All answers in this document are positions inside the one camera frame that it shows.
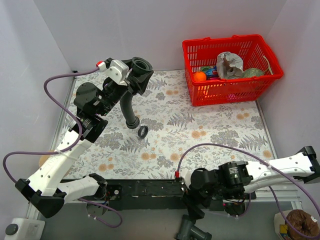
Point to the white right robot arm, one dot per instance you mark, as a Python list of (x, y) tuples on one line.
[(235, 179)]

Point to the colourful snack packet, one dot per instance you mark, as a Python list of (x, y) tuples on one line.
[(210, 72)]

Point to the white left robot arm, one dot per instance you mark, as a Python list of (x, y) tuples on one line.
[(44, 189)]

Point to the white grey button device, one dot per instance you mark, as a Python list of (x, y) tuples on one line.
[(24, 229)]

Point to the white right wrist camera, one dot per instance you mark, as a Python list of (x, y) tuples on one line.
[(185, 175)]

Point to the crumpled grey paper bag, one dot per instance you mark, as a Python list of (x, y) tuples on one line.
[(229, 65)]

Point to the red plastic basket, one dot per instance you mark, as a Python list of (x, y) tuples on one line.
[(204, 52)]

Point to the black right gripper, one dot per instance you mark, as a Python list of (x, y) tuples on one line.
[(191, 202)]

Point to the green netted melon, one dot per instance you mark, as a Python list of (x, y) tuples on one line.
[(256, 72)]

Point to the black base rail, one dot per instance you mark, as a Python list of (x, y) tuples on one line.
[(144, 194)]

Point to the orange fruit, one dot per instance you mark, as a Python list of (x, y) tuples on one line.
[(199, 77)]

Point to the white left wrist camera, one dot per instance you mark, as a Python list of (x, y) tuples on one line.
[(114, 68)]

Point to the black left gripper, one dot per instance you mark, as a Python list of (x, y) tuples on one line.
[(135, 81)]

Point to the grey tee pipe fitting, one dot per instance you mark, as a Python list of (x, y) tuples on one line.
[(188, 230)]

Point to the brown item in white cup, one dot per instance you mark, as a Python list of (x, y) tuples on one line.
[(302, 221)]

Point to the beige tape roll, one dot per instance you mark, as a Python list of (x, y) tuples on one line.
[(43, 159)]

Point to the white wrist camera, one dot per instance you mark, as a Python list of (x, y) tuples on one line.
[(185, 175), (114, 68)]

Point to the floral table mat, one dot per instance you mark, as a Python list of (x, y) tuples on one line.
[(179, 135)]

